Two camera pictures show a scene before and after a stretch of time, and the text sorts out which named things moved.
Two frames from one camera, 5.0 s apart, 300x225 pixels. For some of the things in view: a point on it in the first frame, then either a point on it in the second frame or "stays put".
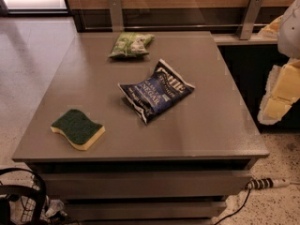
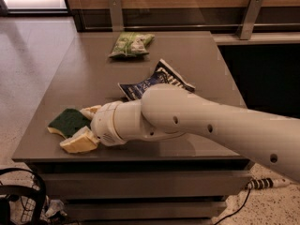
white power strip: (265, 184) stays put
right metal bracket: (248, 16) stays put
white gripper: (290, 32) -> (103, 125)
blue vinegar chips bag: (152, 95) stays put
